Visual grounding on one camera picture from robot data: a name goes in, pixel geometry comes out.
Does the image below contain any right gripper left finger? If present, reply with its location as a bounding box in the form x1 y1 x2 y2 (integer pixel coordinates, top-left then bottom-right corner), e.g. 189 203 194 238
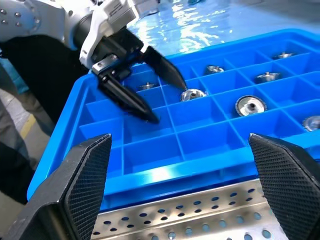
0 133 113 240

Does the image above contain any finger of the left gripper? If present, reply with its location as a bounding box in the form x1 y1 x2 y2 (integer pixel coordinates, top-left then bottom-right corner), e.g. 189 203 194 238
141 45 188 90
98 73 161 125

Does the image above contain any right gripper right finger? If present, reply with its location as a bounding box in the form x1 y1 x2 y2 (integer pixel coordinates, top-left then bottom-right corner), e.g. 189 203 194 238
248 133 320 240

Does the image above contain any blue compartment tray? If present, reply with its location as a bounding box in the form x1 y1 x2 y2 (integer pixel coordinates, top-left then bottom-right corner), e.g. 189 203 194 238
26 28 320 216

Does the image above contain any person in dark clothes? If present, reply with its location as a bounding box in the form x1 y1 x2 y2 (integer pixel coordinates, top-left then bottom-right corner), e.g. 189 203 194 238
0 33 86 205

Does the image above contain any perforated metal tray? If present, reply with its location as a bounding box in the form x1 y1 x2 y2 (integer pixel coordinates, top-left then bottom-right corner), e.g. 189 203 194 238
91 178 291 240

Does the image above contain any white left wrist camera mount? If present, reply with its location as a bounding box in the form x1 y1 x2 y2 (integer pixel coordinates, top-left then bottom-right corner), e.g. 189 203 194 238
79 0 138 70

